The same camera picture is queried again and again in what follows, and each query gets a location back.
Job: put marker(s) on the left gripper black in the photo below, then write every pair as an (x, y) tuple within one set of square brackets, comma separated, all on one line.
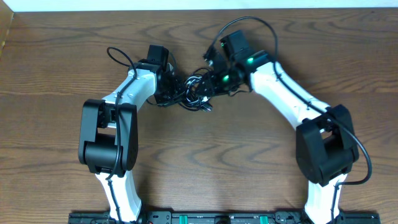
[(179, 82)]

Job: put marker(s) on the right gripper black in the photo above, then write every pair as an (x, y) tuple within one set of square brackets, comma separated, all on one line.
[(209, 89)]

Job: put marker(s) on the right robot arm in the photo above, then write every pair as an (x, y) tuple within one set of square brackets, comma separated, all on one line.
[(326, 148)]

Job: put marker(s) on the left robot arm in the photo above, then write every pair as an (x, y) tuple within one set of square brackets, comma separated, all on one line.
[(108, 143)]

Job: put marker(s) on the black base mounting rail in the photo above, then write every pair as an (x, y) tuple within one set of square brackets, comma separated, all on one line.
[(282, 217)]

